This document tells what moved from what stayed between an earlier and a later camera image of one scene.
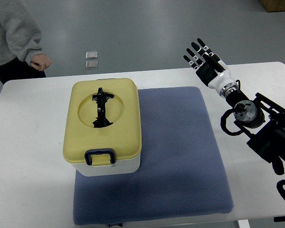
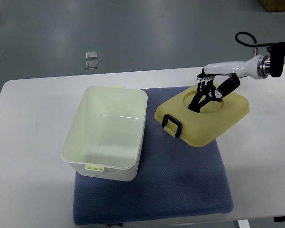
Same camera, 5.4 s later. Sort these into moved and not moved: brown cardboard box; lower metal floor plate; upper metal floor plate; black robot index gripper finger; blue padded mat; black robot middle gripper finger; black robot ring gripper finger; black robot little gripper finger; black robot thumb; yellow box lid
Moved: black robot thumb; black robot ring gripper finger; black robot index gripper finger; black robot little gripper finger; black robot middle gripper finger; yellow box lid
Not moved: upper metal floor plate; blue padded mat; brown cardboard box; lower metal floor plate
